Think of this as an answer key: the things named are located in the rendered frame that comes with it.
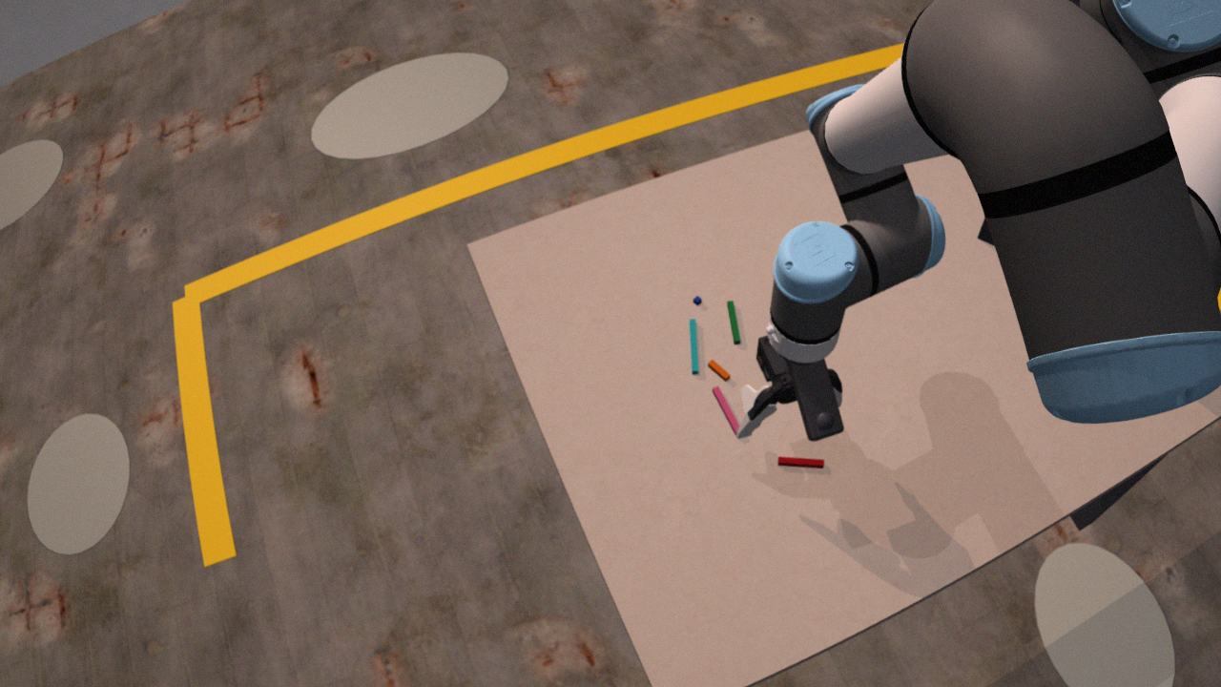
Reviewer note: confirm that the pink rod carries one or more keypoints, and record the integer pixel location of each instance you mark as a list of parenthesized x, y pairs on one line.
[(726, 409)]

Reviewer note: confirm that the turquoise rod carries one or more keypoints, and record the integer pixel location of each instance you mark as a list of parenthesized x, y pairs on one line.
[(693, 346)]

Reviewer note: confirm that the orange rod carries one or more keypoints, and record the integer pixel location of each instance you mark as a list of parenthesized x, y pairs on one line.
[(724, 375)]

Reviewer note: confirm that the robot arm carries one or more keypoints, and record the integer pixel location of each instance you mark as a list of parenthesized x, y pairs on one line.
[(1112, 276)]

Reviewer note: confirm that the green rod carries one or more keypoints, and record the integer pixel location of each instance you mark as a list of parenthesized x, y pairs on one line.
[(733, 321)]

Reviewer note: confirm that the red rod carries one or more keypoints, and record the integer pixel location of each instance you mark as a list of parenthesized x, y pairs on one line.
[(800, 462)]

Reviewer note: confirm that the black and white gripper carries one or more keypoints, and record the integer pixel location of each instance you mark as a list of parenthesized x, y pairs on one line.
[(760, 405)]

